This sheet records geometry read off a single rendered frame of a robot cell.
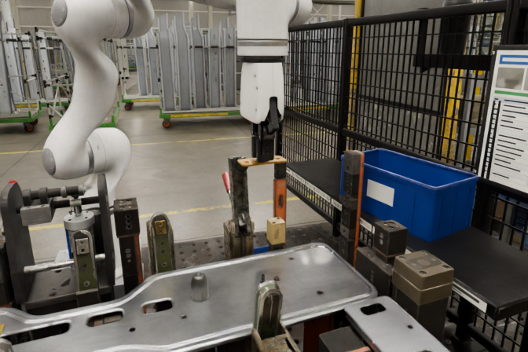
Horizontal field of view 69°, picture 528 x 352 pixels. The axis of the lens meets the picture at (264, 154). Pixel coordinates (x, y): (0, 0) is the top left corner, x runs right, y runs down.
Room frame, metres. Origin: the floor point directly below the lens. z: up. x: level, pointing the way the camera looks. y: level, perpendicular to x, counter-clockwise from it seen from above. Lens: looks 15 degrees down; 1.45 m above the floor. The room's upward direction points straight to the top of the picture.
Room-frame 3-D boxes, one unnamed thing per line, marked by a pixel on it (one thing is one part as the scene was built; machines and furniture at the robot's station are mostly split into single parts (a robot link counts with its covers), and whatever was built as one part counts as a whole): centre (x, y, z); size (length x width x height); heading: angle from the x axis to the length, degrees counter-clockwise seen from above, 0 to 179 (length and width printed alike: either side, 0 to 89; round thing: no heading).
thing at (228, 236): (0.82, 0.06, 0.88); 0.07 x 0.06 x 0.35; 21
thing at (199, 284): (0.62, 0.12, 1.02); 0.03 x 0.03 x 0.07
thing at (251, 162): (0.66, 0.00, 1.26); 0.08 x 0.04 x 0.01; 111
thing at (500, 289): (1.00, -0.33, 1.02); 0.90 x 0.22 x 0.03; 21
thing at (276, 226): (0.81, -0.03, 0.88); 0.04 x 0.04 x 0.36; 21
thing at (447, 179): (0.93, -0.36, 1.10); 0.30 x 0.17 x 0.13; 31
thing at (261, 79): (0.66, 0.00, 1.38); 0.10 x 0.07 x 0.11; 21
